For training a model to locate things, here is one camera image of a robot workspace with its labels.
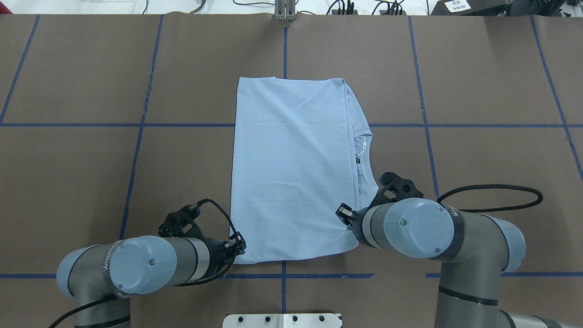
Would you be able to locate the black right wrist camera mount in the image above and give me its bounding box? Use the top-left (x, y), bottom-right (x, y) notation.
top-left (368, 172), bottom-right (424, 209)

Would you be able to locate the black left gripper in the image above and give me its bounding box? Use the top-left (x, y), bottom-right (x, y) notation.
top-left (209, 232), bottom-right (246, 274)

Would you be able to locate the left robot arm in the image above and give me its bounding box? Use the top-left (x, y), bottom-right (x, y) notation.
top-left (51, 232), bottom-right (246, 328)

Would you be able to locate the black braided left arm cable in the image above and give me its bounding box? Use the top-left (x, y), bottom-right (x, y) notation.
top-left (48, 199), bottom-right (242, 328)

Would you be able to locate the light blue t-shirt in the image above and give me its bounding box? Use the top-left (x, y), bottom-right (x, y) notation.
top-left (230, 77), bottom-right (378, 265)

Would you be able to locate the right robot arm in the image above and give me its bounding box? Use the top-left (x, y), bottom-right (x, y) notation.
top-left (337, 198), bottom-right (568, 328)

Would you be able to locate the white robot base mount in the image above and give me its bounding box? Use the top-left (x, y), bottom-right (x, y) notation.
top-left (222, 313), bottom-right (343, 328)

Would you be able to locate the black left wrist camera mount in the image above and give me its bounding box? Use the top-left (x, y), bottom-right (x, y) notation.
top-left (158, 204), bottom-right (204, 239)

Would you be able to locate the aluminium frame post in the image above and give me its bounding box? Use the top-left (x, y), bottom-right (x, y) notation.
top-left (274, 0), bottom-right (297, 21)

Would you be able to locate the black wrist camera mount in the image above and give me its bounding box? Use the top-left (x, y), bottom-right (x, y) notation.
top-left (368, 172), bottom-right (424, 209)
top-left (158, 204), bottom-right (204, 239)

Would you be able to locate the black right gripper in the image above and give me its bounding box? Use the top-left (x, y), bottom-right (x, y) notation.
top-left (336, 204), bottom-right (368, 235)

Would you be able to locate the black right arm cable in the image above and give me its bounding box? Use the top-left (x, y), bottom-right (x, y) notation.
top-left (436, 184), bottom-right (544, 213)

